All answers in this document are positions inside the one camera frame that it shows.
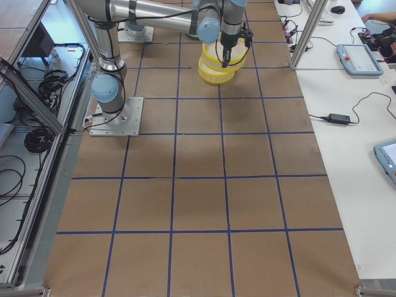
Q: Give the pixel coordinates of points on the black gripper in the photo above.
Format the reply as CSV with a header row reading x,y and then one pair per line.
x,y
228,41

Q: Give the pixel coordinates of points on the yellow steamer layer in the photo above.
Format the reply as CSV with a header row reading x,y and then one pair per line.
x,y
211,76
212,55

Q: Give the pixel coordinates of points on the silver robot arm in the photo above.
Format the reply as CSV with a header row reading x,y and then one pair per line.
x,y
115,22

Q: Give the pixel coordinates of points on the black computer mouse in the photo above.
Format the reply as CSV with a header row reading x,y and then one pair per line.
x,y
338,9

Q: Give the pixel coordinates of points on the teach pendant tablet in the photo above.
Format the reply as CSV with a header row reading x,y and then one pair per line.
x,y
358,60

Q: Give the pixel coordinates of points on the black power adapter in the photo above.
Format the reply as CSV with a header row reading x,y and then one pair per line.
x,y
337,119

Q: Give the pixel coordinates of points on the aluminium frame post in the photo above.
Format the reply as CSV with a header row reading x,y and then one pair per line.
x,y
309,28

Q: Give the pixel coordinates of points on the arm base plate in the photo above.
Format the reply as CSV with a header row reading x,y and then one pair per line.
x,y
133,36
125,124

